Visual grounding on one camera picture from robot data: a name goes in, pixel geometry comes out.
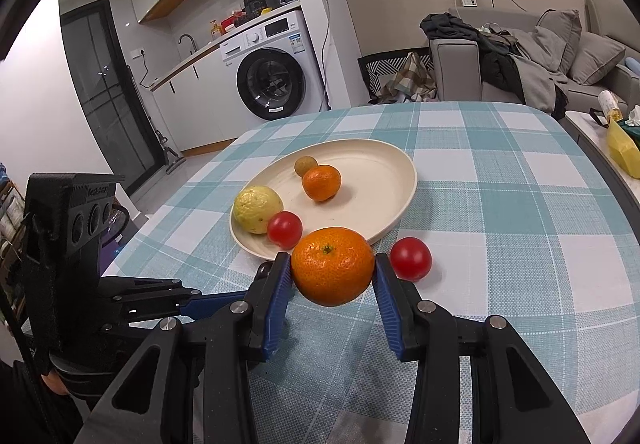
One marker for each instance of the white tissue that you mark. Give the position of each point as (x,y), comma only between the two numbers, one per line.
(634,117)

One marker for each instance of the white kitchen cabinet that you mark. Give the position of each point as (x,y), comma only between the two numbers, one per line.
(200,99)

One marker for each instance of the teal checkered tablecloth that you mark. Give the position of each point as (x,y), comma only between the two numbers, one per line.
(500,234)

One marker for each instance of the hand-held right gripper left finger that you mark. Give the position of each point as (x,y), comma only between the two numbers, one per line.
(277,304)

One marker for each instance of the plaid cloth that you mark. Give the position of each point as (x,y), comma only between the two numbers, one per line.
(410,79)

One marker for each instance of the black patterned basket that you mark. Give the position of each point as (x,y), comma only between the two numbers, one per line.
(372,72)

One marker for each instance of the yellow bottle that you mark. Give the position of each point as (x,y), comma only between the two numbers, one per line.
(215,30)

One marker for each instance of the white washing machine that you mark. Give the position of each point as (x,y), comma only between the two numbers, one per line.
(272,69)

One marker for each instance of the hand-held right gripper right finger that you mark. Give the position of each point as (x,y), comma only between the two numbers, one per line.
(390,309)

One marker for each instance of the metal faucet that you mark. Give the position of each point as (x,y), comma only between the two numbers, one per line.
(190,42)

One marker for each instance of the lying white bottle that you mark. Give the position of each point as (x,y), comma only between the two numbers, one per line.
(611,105)

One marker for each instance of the grey pillow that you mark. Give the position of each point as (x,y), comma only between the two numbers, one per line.
(557,39)
(597,58)

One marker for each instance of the red box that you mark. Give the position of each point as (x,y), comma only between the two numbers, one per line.
(231,23)

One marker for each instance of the white side table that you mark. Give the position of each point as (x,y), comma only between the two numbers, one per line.
(595,144)

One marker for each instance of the dark glass door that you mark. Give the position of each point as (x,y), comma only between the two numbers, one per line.
(105,89)

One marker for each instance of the grey sofa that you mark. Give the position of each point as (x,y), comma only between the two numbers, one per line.
(455,74)

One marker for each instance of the red tomato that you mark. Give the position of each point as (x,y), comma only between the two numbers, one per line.
(285,229)
(411,259)

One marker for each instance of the black pressure cooker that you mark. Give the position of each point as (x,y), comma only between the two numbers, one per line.
(260,3)

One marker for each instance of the cream round plate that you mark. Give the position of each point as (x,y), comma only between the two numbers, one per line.
(370,184)

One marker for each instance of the dark clothes pile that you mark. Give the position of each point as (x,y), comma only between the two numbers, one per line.
(500,64)

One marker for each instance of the orange mandarin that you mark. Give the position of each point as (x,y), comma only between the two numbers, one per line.
(322,183)
(332,266)

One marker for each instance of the small brown round fruit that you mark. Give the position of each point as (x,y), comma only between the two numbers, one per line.
(304,167)

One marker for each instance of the yellow bag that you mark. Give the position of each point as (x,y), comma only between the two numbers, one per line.
(622,149)

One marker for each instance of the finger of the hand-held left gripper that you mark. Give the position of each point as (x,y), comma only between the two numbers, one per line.
(150,288)
(210,305)

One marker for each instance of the person's left hand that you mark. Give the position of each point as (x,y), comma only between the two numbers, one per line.
(54,383)

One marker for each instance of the floor mop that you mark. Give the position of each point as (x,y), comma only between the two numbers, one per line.
(172,157)

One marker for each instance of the yellow green lemon back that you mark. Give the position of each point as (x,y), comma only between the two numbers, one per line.
(257,209)

